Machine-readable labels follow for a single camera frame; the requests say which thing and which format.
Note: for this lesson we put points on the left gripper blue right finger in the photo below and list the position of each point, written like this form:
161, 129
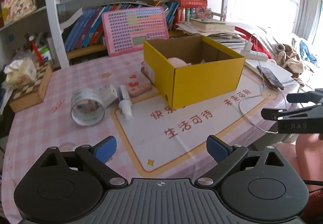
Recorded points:
227, 158

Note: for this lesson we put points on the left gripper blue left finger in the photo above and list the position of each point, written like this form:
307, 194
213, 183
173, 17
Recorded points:
94, 159

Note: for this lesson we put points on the clear tape roll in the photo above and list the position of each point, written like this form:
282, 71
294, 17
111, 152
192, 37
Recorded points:
87, 108

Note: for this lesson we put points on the pink eraser case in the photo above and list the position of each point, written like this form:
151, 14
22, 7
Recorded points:
140, 89

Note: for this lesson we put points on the pink plush pig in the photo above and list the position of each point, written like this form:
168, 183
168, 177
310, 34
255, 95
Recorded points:
177, 62

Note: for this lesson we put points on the white power adapter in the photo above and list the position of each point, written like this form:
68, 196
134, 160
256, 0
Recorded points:
108, 94

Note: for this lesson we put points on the pink checkered tablecloth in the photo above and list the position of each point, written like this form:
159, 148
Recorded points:
156, 142

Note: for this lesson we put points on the smartphone on table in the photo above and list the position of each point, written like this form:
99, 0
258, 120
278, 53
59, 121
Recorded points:
270, 78

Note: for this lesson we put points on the brown plush toy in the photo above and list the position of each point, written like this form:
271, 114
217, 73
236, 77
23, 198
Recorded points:
287, 58

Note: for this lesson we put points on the white power strip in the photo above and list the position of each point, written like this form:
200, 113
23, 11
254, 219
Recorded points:
254, 55

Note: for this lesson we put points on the wooden chess box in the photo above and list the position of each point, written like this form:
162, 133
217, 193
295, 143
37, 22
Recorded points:
34, 92

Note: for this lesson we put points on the yellow cardboard box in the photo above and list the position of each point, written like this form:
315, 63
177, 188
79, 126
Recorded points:
215, 69

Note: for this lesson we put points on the floral tissue box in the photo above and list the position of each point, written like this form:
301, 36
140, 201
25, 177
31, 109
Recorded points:
20, 73

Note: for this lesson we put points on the row of blue books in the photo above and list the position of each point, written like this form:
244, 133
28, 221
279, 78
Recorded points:
88, 28

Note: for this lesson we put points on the stack of papers and books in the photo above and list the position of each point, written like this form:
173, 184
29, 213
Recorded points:
215, 29

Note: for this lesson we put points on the pink keyboard learning pad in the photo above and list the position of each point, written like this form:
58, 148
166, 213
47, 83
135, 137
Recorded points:
126, 30

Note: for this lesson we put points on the white bookshelf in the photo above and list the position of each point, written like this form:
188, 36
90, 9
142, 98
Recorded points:
47, 19

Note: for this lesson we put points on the red book set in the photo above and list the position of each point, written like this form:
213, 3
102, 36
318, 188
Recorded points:
185, 9

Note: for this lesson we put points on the white wall charger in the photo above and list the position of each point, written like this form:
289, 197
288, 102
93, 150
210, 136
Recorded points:
248, 46

